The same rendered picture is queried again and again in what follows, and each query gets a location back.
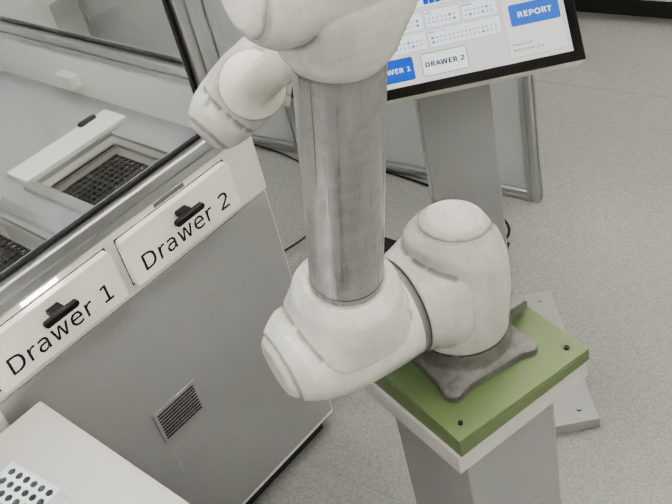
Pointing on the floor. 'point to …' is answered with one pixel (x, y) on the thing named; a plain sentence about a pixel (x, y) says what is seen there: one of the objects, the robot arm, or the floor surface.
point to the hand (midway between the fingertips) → (287, 93)
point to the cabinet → (189, 371)
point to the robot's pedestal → (486, 456)
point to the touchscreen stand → (473, 176)
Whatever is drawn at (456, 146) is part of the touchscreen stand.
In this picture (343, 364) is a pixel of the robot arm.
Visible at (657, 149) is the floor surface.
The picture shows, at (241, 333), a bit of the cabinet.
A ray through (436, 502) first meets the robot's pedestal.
